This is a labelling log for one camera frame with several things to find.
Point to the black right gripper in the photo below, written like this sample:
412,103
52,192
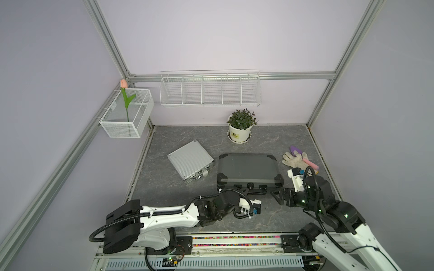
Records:
289,192

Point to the black poker set case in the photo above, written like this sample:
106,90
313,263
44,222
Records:
256,172

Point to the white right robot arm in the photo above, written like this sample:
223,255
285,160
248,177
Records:
340,233

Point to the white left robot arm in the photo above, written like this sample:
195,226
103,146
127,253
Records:
133,224

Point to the silver aluminium poker case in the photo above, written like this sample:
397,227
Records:
191,161

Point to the white cotton work glove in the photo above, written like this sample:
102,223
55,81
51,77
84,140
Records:
287,160

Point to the purple pink garden trowel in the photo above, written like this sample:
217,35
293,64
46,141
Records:
299,156

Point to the white plant pot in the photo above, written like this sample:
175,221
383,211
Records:
239,135

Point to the green potted plant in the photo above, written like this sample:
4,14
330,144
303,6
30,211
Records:
242,119

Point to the artificial pink tulip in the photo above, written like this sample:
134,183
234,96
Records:
127,99

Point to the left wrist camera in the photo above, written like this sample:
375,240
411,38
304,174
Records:
250,207

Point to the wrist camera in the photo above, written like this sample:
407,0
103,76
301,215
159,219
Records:
250,207
297,177

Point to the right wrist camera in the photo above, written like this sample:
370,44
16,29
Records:
297,177

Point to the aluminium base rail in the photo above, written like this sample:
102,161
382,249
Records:
257,242

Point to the white wire wall shelf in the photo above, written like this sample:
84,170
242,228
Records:
210,88

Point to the white vented cable duct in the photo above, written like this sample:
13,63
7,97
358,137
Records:
209,263

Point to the white mesh wall basket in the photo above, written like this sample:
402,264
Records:
114,120

